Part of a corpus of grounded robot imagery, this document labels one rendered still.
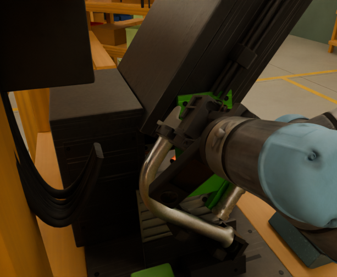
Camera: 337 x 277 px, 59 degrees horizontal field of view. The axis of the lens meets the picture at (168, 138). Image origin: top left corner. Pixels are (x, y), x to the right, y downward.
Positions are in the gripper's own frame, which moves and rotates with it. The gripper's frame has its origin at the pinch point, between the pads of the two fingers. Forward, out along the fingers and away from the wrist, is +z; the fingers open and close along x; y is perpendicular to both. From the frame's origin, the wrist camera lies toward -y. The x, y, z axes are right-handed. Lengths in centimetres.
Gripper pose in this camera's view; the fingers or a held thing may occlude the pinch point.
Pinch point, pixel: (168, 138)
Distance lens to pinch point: 54.2
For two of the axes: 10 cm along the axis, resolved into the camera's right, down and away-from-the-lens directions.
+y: 5.3, -8.5, 0.5
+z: -3.2, -1.4, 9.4
